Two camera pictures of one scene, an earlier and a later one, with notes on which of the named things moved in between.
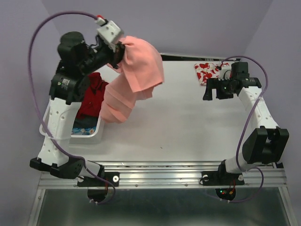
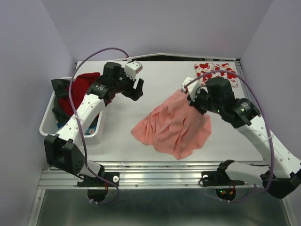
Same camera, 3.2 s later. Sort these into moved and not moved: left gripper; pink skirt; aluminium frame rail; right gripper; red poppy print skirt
Moved: left gripper; pink skirt; right gripper
Not moved: aluminium frame rail; red poppy print skirt
